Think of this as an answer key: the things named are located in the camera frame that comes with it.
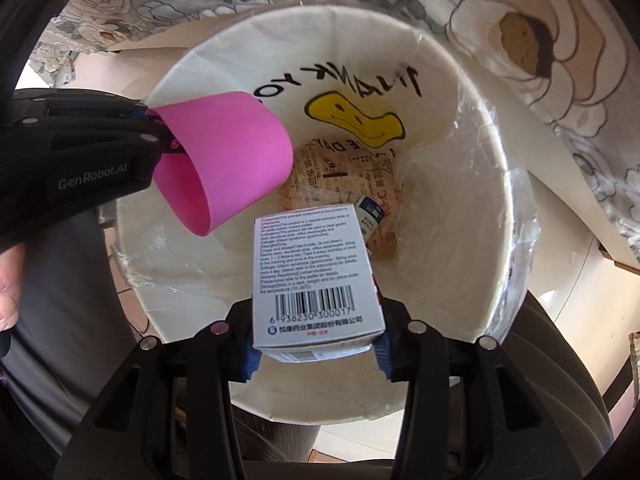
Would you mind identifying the person's left hand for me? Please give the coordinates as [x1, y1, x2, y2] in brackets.
[0, 247, 24, 334]

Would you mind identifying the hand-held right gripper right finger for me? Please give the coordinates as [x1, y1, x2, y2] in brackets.
[371, 299, 597, 480]

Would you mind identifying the white medicine box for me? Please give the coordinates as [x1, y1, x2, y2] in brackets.
[251, 203, 386, 365]

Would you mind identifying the white wastebasket yellow duck print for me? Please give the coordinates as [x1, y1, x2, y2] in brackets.
[112, 4, 539, 429]

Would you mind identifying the pink cup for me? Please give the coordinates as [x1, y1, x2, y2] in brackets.
[149, 89, 295, 237]

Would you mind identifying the printed brown paper sheet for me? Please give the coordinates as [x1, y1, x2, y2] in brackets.
[276, 136, 404, 264]

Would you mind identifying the person's leg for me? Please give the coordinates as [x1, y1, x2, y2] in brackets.
[492, 287, 618, 480]
[0, 204, 168, 463]

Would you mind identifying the person's left leg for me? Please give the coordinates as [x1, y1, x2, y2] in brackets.
[0, 204, 168, 463]

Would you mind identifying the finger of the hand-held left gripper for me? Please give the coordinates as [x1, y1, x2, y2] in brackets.
[125, 100, 182, 161]

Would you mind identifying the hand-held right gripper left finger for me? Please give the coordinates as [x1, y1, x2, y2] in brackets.
[52, 299, 264, 480]

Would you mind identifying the person's right leg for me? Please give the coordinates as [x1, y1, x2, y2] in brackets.
[492, 287, 618, 480]

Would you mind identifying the white bottle blue label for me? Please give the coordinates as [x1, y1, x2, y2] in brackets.
[357, 197, 387, 242]

